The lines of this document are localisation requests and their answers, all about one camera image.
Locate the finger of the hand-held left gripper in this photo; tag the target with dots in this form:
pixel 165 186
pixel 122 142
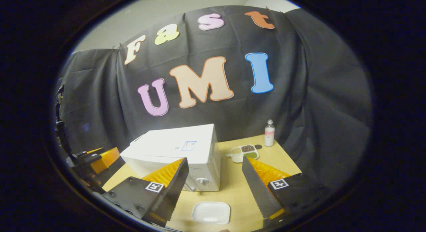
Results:
pixel 105 160

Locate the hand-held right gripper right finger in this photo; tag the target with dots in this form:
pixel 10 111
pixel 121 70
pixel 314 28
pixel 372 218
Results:
pixel 259 195

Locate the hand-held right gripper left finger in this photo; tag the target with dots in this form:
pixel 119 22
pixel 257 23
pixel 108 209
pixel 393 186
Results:
pixel 173 195

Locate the white microwave oven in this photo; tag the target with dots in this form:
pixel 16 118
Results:
pixel 173 145

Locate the white square plate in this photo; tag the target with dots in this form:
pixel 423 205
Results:
pixel 211 212

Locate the white divided spice tray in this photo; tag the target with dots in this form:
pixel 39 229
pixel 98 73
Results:
pixel 241 155

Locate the small clear bottle pink label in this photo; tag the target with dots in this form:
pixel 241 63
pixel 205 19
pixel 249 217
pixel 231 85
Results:
pixel 269 133

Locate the black backdrop cloth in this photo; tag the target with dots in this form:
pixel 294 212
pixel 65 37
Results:
pixel 316 92

